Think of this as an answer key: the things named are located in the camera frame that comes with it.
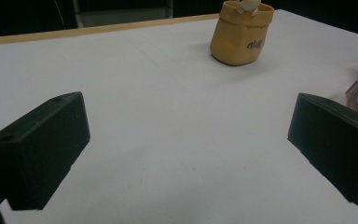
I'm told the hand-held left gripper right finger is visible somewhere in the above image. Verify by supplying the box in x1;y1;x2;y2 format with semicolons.
287;92;358;206

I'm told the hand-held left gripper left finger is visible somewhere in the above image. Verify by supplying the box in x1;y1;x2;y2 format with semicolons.
0;91;91;211

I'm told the yellow sack-shaped pot with bear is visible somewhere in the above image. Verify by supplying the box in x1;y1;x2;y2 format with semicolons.
209;0;275;67

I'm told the thin cable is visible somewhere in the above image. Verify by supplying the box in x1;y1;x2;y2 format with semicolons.
53;0;67;30

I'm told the metal stand frame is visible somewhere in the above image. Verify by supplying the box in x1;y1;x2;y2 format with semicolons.
72;0;175;28

